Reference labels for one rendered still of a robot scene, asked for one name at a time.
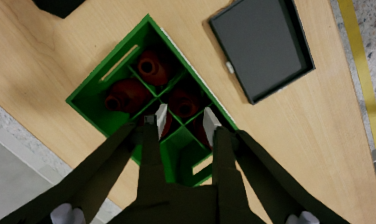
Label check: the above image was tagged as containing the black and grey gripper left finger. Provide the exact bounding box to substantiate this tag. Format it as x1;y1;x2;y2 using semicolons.
0;104;173;224

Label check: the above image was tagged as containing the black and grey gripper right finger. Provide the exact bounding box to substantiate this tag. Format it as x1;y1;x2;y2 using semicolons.
203;107;351;224

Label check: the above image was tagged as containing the green bottle crate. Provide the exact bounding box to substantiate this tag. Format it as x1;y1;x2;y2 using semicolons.
88;32;240;187

